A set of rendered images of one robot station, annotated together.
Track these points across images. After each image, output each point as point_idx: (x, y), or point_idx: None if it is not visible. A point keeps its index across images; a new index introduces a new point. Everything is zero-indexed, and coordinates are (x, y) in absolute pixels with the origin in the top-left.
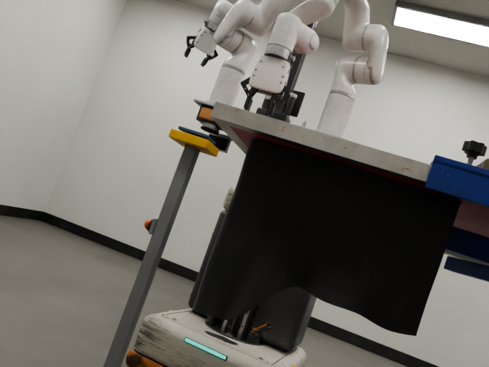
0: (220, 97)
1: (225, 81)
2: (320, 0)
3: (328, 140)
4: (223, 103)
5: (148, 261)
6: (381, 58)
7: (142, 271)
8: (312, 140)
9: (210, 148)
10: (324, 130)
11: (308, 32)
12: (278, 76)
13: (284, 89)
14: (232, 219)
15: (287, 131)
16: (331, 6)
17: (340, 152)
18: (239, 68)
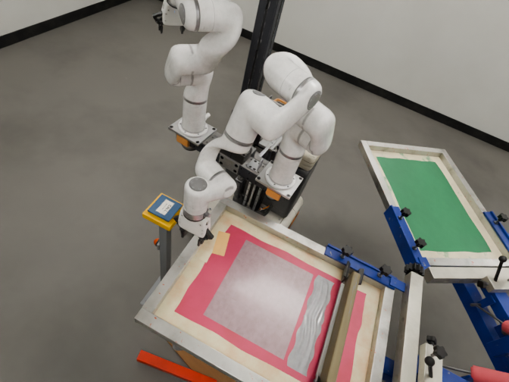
0: (188, 128)
1: (188, 114)
2: (230, 151)
3: (209, 363)
4: (138, 320)
5: (163, 259)
6: (323, 143)
7: (161, 261)
8: (200, 358)
9: (175, 223)
10: (272, 184)
11: (218, 193)
12: (198, 230)
13: (206, 233)
14: None
15: (183, 349)
16: (245, 152)
17: (218, 370)
18: (198, 102)
